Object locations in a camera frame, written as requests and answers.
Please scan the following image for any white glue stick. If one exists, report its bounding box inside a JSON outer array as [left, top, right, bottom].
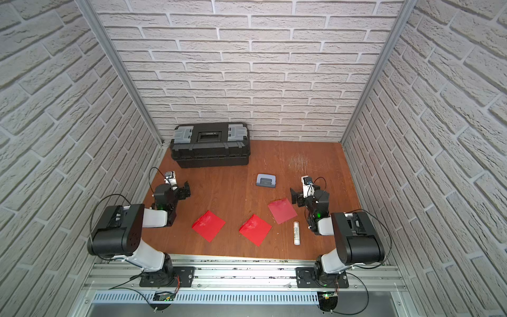
[[293, 221, 301, 246]]

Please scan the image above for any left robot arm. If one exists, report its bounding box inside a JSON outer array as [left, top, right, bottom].
[[87, 182, 191, 286]]

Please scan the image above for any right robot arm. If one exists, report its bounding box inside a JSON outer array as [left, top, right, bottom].
[[290, 186, 386, 284]]

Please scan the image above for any right dark red envelope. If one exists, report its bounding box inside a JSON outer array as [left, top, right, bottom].
[[268, 198, 297, 225]]

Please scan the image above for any left red envelope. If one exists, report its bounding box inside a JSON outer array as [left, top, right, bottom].
[[191, 210, 226, 243]]

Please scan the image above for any middle red envelope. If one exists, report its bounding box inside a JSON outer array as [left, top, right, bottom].
[[239, 215, 272, 246]]

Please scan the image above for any grey hole punch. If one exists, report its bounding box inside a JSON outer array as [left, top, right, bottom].
[[256, 174, 276, 188]]

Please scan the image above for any black plastic toolbox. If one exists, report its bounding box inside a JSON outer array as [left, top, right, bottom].
[[170, 122, 251, 169]]

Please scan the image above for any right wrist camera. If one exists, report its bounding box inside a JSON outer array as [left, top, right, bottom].
[[301, 176, 314, 198]]

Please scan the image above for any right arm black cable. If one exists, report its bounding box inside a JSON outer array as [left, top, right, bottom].
[[348, 209, 393, 270]]

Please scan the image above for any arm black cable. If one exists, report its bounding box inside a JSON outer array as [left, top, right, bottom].
[[348, 209, 393, 270], [89, 193, 132, 262]]

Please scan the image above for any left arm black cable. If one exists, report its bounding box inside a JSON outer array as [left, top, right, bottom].
[[89, 193, 132, 262]]

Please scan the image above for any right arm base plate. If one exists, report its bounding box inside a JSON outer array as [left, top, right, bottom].
[[295, 267, 349, 289]]

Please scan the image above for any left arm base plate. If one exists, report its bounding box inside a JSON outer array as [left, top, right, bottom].
[[139, 266, 195, 287]]

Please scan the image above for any aluminium rail frame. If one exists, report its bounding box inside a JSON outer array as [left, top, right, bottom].
[[77, 254, 407, 308]]

